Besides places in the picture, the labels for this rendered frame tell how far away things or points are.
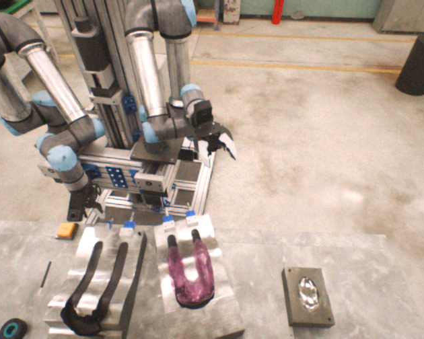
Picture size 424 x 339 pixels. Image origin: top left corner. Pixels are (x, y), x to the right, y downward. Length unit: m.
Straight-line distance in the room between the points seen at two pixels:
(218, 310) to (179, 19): 1.01
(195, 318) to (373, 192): 2.17
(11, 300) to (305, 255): 1.23
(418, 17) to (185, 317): 5.94
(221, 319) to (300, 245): 0.51
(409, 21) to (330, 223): 4.50
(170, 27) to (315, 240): 1.08
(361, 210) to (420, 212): 0.50
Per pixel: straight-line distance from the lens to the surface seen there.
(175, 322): 1.05
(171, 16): 1.00
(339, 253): 1.37
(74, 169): 0.95
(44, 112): 1.42
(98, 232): 1.25
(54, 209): 2.66
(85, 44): 1.24
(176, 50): 1.06
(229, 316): 1.05
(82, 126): 1.03
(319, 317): 1.16
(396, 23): 6.14
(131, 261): 1.18
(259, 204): 2.38
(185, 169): 2.32
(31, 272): 1.43
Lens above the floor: 1.94
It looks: 48 degrees down
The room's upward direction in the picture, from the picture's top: straight up
